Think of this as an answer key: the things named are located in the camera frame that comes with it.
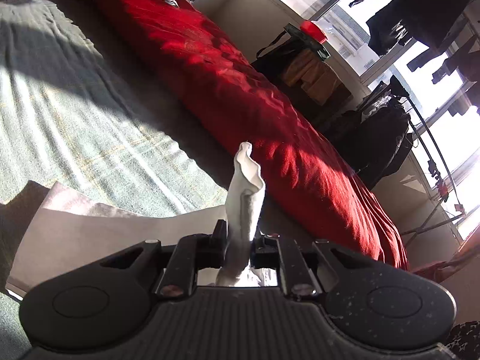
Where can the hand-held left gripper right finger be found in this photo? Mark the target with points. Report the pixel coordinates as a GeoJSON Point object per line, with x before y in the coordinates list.
{"type": "Point", "coordinates": [258, 249]}

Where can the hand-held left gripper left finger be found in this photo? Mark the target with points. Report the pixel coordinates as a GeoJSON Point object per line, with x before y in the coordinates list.
{"type": "Point", "coordinates": [219, 245]}

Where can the white T-shirt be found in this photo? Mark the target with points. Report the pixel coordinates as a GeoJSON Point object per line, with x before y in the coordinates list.
{"type": "Point", "coordinates": [93, 232]}

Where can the metal clothes rack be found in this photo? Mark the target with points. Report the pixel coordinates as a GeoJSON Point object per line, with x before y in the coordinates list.
{"type": "Point", "coordinates": [420, 114]}

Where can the black jacket with badge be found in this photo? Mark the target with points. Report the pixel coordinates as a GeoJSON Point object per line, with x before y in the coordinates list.
{"type": "Point", "coordinates": [378, 142]}

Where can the red duvet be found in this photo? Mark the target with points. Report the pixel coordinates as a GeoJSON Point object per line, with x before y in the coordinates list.
{"type": "Point", "coordinates": [225, 82]}

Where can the brown wooden cabinet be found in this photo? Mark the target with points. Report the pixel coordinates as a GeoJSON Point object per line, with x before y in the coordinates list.
{"type": "Point", "coordinates": [337, 93]}

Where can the row of socks on rack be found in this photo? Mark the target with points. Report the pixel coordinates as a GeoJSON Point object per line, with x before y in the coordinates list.
{"type": "Point", "coordinates": [437, 180]}

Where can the green plaid blanket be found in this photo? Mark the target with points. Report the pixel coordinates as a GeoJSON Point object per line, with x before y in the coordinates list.
{"type": "Point", "coordinates": [75, 120]}

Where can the pink striped curtain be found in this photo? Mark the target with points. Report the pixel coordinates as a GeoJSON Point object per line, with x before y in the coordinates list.
{"type": "Point", "coordinates": [450, 262]}

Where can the black hanging bag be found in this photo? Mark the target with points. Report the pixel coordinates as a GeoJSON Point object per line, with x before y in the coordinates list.
{"type": "Point", "coordinates": [273, 56]}

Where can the green flat board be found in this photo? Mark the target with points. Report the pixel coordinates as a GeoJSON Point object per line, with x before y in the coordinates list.
{"type": "Point", "coordinates": [317, 47]}

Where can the red plastic basin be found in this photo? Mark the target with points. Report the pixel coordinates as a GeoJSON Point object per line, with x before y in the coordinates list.
{"type": "Point", "coordinates": [311, 30]}

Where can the row of dark hanging laundry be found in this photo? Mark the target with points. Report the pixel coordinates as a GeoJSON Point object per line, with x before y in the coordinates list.
{"type": "Point", "coordinates": [408, 18]}

